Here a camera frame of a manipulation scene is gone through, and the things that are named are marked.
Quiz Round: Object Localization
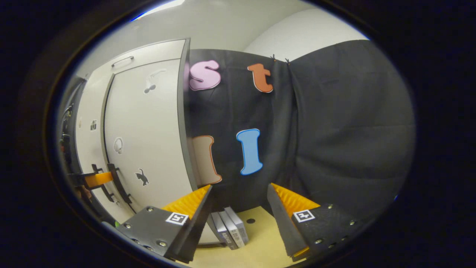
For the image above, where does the black backdrop cloth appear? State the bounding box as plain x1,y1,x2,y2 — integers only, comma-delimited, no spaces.
184,39,416,224

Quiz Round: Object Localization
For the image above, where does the cream cabinet drawer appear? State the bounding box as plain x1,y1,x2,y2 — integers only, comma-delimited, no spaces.
76,39,186,80

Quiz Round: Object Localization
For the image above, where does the curved drawer handle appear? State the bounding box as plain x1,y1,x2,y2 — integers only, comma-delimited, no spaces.
111,56,134,68

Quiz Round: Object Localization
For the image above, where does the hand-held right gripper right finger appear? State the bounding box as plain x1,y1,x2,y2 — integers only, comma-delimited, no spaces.
267,182,367,262

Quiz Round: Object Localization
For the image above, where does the black door handle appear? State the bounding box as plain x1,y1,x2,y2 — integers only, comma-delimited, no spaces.
108,163,132,204
91,164,115,202

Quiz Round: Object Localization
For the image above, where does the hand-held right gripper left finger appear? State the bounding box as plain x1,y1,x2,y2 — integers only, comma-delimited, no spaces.
115,184,213,264

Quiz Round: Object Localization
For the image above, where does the white cabinet door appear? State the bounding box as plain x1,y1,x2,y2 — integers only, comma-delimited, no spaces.
103,59,196,224

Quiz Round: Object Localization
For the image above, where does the grey book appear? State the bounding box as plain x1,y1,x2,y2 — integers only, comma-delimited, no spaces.
210,212,238,251
224,207,250,244
219,210,246,248

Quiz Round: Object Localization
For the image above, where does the white shoe cabinet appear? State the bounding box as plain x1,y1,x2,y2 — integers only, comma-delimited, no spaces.
74,37,199,246

